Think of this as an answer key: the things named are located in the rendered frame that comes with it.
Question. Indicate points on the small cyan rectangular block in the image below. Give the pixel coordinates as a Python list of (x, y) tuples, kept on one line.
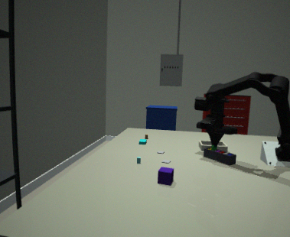
[(142, 141)]

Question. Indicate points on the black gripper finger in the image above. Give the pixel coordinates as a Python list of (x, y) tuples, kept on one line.
[(217, 138), (211, 135)]

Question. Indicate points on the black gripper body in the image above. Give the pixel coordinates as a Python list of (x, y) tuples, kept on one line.
[(228, 130)]

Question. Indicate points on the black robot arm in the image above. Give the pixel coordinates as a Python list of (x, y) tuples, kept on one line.
[(277, 92)]

